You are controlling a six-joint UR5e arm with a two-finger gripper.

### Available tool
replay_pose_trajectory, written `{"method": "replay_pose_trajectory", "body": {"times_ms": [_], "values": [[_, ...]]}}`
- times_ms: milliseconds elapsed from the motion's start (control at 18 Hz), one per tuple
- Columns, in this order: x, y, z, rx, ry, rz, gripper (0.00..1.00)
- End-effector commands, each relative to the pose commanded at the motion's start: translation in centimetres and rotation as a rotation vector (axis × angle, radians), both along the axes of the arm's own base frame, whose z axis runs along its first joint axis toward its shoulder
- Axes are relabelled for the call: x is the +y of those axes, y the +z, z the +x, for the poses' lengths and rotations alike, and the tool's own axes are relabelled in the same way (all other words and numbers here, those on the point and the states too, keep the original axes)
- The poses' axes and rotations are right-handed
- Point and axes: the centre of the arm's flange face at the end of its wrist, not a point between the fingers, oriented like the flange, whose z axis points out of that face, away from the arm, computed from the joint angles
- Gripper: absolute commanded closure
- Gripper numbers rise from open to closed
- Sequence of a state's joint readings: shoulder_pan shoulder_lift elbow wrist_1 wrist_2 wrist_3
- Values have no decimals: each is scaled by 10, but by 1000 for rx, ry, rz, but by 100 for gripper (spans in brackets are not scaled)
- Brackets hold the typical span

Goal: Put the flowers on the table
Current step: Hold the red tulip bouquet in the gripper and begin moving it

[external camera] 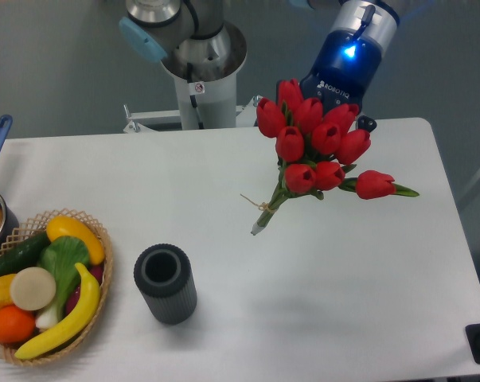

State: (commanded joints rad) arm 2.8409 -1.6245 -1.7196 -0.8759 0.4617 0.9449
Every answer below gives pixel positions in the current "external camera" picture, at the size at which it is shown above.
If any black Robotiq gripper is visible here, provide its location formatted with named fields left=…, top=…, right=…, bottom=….
left=299, top=30, right=382, bottom=131

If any red tulip bouquet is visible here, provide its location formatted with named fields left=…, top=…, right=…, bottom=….
left=251, top=79, right=419, bottom=236

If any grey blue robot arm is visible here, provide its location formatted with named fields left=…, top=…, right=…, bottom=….
left=119, top=1, right=411, bottom=132

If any dark grey ribbed vase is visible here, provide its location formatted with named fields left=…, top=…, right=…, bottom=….
left=134, top=244, right=197, bottom=325

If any purple red vegetable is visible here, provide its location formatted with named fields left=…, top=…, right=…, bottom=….
left=64, top=265, right=103, bottom=316

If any yellow squash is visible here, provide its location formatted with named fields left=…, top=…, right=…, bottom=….
left=45, top=215, right=105, bottom=266

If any green bok choy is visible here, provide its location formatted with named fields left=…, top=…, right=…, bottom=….
left=36, top=236, right=90, bottom=331

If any yellow banana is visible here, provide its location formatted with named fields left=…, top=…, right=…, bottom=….
left=14, top=263, right=100, bottom=361

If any woven wicker basket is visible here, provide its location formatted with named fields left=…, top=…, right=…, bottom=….
left=0, top=209, right=113, bottom=366

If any green cucumber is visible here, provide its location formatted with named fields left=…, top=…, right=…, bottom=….
left=0, top=232, right=50, bottom=277

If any beige round slice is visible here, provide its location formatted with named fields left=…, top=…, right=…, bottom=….
left=10, top=267, right=56, bottom=311

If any orange fruit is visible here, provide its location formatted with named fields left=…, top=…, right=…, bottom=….
left=0, top=305, right=35, bottom=344

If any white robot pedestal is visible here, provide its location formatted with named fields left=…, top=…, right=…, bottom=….
left=119, top=18, right=247, bottom=130

